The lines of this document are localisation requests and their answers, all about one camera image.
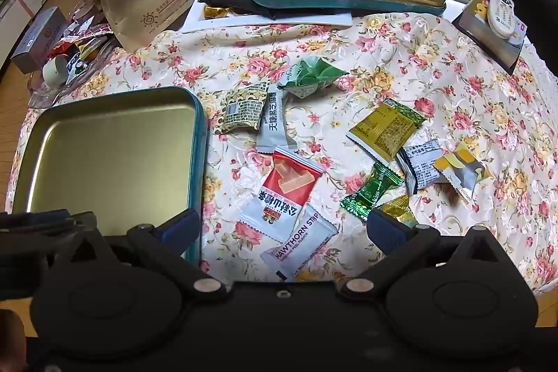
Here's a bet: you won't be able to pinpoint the silver yellow snack packet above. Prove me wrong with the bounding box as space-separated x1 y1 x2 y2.
433 143 486 203

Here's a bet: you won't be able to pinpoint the teal tin tray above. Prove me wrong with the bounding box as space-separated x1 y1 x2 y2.
11 86 209 265

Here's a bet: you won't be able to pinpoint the small white text packet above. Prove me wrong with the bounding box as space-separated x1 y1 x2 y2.
396 138 446 196

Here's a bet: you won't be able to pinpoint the yellow green pea packet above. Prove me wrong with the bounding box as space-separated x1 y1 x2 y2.
347 98 428 162

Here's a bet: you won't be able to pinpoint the floral tablecloth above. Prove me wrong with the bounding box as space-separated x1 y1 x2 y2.
6 9 558 294

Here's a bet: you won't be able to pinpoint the grey sesame snack packet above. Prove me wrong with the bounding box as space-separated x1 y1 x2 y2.
256 84 298 153

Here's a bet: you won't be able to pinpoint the white remote control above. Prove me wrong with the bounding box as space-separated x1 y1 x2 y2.
485 0 528 40

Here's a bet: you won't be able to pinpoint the grey cardboard box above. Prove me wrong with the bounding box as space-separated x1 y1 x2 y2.
10 6 71 75

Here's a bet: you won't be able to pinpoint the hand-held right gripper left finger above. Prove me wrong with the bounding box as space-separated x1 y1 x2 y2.
74 207 228 303

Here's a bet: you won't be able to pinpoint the pile of mixed snack packets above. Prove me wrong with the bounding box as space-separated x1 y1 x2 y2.
51 22 119 86

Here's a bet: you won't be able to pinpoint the beige black patterned snack packet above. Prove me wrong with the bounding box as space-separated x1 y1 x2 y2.
213 82 270 134

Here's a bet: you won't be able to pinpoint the blue white milk packet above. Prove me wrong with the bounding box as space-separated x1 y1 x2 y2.
65 52 89 86

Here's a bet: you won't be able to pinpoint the green candy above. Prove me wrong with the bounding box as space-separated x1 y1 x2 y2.
339 162 404 221

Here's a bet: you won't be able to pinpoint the white grey strip snack packet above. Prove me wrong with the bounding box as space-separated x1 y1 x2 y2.
261 204 340 282

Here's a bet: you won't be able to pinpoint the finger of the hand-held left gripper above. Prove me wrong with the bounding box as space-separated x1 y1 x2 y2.
0 210 97 234

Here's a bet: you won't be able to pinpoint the silver box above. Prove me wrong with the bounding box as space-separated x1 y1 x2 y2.
452 0 529 75

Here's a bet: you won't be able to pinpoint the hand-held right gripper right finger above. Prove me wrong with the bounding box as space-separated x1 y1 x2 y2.
339 207 520 302

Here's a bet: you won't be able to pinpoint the green white snack packet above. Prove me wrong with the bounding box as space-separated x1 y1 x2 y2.
276 57 348 99

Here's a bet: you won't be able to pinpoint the red white snack packet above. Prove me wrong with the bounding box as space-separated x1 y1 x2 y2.
238 147 326 225

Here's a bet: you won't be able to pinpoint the gold candy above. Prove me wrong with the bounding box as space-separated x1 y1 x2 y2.
378 195 420 228

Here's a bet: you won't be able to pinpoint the gold foil chocolates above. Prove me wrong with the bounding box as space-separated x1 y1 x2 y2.
204 5 247 20

